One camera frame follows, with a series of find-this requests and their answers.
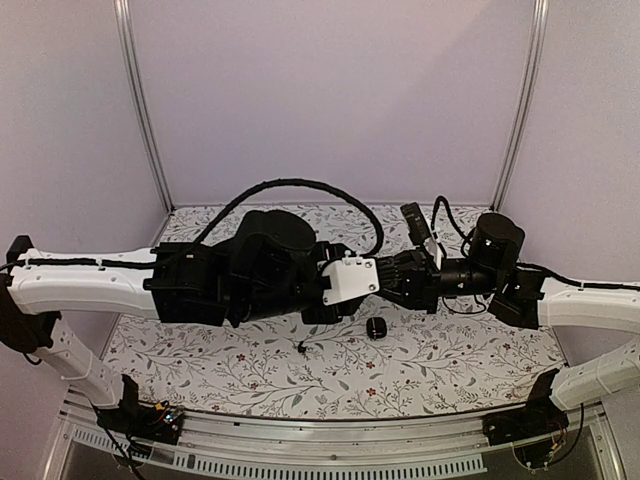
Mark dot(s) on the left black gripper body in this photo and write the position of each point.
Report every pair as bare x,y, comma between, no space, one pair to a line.
323,250

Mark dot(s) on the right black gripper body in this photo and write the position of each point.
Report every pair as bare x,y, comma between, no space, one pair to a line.
428,282

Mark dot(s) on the black earbud charging case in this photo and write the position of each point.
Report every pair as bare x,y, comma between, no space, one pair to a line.
376,328

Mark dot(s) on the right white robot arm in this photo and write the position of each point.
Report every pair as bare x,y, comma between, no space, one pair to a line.
522,296

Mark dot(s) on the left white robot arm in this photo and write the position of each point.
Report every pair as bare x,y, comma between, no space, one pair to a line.
272,265

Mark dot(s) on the floral patterned table mat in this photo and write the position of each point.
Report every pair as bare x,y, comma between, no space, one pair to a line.
458,359

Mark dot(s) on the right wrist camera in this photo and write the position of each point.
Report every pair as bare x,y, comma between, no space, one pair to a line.
422,234

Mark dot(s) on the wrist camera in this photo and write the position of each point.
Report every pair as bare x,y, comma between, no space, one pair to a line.
350,276
422,234

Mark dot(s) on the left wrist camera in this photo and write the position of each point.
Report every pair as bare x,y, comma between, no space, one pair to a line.
350,276

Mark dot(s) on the front aluminium rail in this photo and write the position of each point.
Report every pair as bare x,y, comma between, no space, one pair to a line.
223,446

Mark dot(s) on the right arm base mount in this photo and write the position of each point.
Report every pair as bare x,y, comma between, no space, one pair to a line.
537,430

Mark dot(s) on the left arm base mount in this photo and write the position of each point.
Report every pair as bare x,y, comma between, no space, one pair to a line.
161,422

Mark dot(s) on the right aluminium frame post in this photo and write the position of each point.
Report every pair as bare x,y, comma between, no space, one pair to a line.
523,106

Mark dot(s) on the aluminium frame post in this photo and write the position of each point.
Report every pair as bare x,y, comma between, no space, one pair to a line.
125,27
523,106

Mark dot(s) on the left aluminium frame post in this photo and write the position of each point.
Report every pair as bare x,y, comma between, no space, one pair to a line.
125,27

